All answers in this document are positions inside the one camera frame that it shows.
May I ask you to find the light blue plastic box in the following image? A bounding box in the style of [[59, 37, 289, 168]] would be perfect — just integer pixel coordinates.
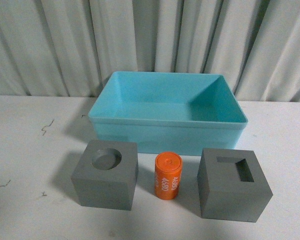
[[88, 71, 248, 156]]

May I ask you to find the gray cube with round hole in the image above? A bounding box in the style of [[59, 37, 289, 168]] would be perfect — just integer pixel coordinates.
[[70, 140, 139, 211]]

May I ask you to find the gray cube with rectangular slot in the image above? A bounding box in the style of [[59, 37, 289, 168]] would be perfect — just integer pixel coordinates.
[[197, 148, 273, 223]]

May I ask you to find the white pleated curtain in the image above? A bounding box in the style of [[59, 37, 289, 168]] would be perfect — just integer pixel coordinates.
[[0, 0, 300, 102]]

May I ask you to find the orange cylinder with white numbers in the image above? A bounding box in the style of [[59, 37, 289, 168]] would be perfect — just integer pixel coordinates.
[[154, 151, 183, 200]]

